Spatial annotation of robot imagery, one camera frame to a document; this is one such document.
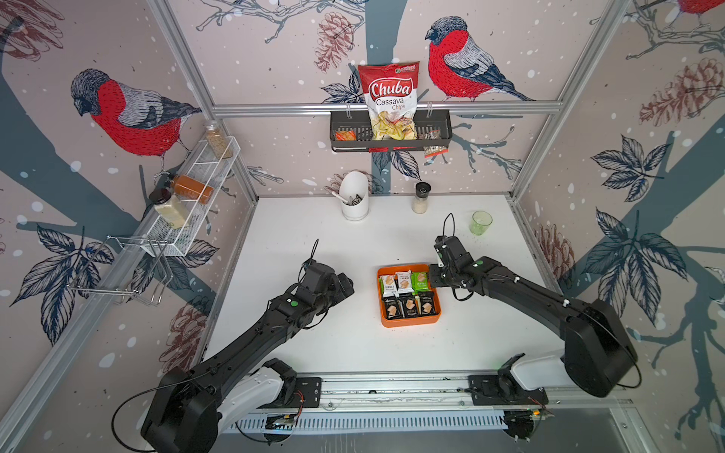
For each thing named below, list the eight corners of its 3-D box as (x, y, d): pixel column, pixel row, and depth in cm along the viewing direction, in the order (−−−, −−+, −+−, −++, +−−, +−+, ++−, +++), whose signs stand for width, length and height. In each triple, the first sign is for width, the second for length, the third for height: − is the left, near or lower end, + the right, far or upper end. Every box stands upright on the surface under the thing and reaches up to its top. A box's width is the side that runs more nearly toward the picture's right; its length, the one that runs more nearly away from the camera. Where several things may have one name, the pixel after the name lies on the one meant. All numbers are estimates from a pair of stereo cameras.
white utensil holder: (342, 222, 114) (339, 194, 102) (344, 199, 122) (341, 171, 110) (368, 222, 114) (368, 194, 102) (368, 198, 122) (368, 171, 110)
